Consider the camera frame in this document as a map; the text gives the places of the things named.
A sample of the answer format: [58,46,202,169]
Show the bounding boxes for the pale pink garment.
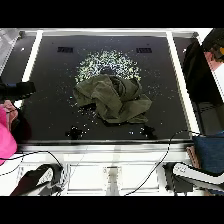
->
[2,99,20,132]

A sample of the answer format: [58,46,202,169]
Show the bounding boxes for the olive green pants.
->
[72,73,153,125]

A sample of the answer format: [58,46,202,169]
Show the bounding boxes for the blue garment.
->
[192,131,224,176]

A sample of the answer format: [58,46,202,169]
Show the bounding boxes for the black cable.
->
[0,150,65,176]
[124,129,201,197]

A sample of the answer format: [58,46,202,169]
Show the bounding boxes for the person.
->
[201,28,224,101]

